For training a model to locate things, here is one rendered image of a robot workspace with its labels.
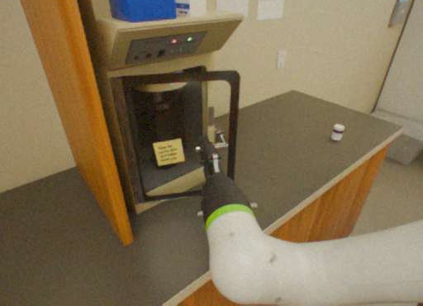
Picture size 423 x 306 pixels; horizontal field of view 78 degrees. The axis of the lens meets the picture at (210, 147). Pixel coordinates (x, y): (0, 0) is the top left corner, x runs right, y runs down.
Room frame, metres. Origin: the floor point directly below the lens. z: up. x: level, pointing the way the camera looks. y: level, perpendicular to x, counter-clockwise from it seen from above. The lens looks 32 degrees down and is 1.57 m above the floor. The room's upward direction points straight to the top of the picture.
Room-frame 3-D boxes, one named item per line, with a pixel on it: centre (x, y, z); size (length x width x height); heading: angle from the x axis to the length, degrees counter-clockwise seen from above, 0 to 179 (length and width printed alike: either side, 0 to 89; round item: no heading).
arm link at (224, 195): (0.36, -0.03, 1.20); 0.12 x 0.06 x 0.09; 101
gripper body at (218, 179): (0.43, -0.02, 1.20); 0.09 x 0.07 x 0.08; 11
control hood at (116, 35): (0.65, 0.08, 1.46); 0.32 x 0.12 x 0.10; 128
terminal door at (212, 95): (0.62, 0.07, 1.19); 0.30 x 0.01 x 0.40; 101
